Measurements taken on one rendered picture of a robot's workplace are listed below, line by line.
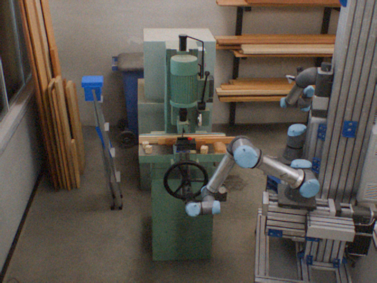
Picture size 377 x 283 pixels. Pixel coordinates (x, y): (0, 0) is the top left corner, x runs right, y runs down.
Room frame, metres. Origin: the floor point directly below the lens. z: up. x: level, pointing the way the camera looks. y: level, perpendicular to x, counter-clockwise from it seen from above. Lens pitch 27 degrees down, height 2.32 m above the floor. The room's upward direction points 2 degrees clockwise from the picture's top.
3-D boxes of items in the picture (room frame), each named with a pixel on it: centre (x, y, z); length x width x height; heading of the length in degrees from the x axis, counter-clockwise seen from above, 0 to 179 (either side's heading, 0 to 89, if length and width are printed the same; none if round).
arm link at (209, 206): (2.14, -0.13, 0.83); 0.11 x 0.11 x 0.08; 5
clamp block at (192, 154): (2.60, 0.02, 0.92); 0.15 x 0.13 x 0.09; 95
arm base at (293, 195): (2.30, -0.66, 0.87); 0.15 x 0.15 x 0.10
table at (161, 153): (2.68, 0.03, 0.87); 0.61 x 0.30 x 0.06; 95
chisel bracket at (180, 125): (2.81, 0.04, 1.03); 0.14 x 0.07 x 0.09; 5
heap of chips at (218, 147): (2.72, -0.21, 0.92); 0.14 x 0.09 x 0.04; 5
